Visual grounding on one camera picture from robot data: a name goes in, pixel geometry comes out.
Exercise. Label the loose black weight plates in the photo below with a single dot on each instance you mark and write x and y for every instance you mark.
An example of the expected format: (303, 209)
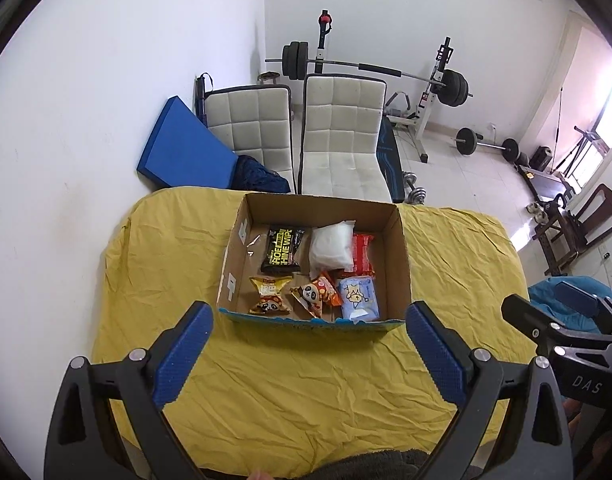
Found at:
(522, 158)

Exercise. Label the black wipes packet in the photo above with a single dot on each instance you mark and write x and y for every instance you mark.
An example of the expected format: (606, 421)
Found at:
(281, 250)

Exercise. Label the thin black pole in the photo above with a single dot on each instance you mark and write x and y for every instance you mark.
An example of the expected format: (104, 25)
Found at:
(557, 125)

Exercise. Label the cardboard box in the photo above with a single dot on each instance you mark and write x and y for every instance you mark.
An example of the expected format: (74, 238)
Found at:
(236, 260)

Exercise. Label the large white quilted chair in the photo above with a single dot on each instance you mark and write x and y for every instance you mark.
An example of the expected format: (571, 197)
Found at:
(341, 135)

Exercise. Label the orange panda snack packet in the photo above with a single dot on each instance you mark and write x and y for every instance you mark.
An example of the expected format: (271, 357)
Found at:
(313, 295)

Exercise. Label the dark wooden chair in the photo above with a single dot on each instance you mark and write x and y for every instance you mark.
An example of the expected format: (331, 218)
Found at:
(556, 232)

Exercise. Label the black and blue stick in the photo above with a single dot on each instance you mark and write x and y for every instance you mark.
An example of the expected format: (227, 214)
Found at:
(202, 100)

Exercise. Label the person's right forearm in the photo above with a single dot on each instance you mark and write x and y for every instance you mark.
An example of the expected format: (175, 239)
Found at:
(598, 440)

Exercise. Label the yellow brown snack packet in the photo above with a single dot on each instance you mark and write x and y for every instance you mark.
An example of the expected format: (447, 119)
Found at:
(271, 292)

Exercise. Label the white soft pack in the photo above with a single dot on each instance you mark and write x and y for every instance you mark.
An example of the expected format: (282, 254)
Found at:
(331, 247)

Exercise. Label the long barbell with black plates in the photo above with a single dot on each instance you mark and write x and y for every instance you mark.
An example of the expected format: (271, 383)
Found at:
(381, 69)

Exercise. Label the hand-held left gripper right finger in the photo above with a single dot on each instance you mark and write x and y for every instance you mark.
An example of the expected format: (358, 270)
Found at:
(433, 355)

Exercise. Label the window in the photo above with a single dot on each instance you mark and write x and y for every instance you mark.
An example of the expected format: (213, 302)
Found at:
(611, 115)

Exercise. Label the blue bean bag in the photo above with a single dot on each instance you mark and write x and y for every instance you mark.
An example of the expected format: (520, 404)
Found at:
(541, 292)

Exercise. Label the white barbell rack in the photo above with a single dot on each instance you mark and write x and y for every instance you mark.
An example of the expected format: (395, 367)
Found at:
(423, 120)

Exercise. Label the dark blue cloth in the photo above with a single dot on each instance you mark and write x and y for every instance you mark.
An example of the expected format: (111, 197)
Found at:
(256, 175)

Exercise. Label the black speaker box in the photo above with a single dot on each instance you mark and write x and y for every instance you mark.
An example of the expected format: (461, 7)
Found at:
(541, 157)

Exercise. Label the red snack packet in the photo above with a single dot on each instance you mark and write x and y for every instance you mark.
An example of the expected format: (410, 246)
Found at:
(362, 255)

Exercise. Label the chrome dumbbell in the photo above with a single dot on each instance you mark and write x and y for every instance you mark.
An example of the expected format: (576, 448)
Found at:
(408, 178)
(418, 195)

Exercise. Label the black treadmill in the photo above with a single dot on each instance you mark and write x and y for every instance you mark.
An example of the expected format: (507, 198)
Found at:
(546, 185)

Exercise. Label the light blue tissue pack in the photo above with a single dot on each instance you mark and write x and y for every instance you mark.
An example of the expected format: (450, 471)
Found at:
(358, 297)

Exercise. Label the blue foam mat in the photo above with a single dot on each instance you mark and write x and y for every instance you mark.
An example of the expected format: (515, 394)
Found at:
(186, 150)

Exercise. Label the black and blue weight bench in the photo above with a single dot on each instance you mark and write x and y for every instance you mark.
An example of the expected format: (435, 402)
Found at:
(388, 160)

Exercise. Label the yellow tablecloth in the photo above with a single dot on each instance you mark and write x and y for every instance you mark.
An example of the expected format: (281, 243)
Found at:
(311, 385)

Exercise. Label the short barbell with black plates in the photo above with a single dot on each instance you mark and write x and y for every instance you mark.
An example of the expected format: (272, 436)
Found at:
(467, 141)

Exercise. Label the brown wooden stool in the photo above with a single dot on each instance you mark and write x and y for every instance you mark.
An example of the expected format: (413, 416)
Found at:
(269, 77)

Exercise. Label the small white quilted chair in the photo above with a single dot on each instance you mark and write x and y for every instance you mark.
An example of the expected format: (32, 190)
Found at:
(251, 125)

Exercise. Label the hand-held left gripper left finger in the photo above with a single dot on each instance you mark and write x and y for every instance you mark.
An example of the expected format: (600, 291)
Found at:
(181, 355)

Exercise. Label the person's grey fleece clothing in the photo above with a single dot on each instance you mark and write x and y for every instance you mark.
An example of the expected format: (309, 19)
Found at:
(366, 467)

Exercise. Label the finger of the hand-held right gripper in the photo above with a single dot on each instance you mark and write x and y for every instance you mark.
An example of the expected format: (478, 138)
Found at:
(578, 297)
(523, 312)

